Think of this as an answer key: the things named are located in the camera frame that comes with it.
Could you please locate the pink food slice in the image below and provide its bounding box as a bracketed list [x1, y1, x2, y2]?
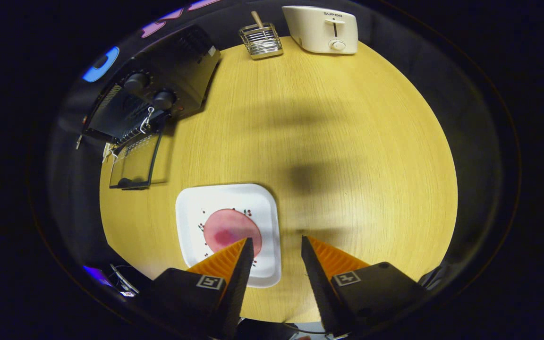
[203, 209, 263, 258]

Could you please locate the white toaster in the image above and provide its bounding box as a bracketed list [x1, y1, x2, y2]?
[282, 5, 359, 55]

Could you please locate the black toaster oven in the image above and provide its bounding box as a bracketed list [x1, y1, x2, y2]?
[77, 25, 221, 190]

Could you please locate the white cord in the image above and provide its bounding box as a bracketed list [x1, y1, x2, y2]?
[140, 106, 155, 134]

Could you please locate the white square plate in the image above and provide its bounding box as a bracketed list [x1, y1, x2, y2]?
[176, 183, 282, 289]

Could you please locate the wire mesh utensil holder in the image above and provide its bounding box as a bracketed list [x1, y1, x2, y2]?
[238, 24, 284, 60]

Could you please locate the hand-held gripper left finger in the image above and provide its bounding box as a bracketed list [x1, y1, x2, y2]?
[147, 237, 255, 340]

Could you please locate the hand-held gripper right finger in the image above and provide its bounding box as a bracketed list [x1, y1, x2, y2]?
[301, 236, 428, 337]

